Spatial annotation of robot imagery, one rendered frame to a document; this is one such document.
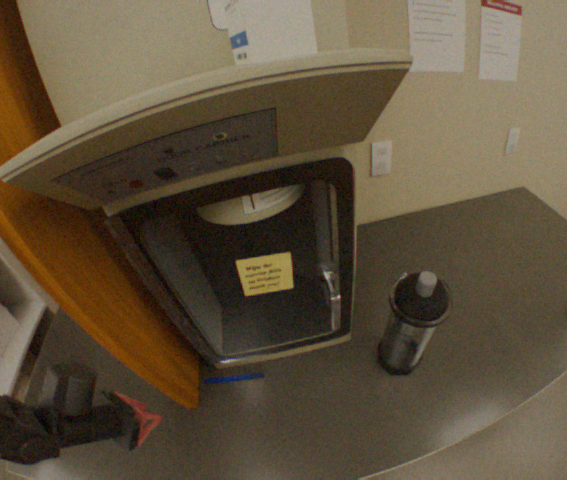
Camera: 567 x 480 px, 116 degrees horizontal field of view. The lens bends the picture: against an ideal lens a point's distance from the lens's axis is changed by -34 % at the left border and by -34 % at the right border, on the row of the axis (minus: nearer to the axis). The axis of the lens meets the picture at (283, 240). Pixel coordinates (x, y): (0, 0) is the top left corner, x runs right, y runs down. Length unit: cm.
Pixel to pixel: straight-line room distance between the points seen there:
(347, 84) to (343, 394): 55
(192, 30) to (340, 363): 62
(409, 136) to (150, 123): 81
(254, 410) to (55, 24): 68
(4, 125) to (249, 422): 62
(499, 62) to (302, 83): 98
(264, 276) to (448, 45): 82
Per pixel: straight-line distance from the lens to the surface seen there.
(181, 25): 29
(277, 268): 39
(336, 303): 39
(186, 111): 18
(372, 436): 59
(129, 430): 49
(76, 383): 42
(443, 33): 93
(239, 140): 23
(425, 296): 44
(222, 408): 64
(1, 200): 33
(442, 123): 98
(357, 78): 19
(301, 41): 21
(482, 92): 107
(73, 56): 33
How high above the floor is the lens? 152
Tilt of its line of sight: 40 degrees down
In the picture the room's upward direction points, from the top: 12 degrees counter-clockwise
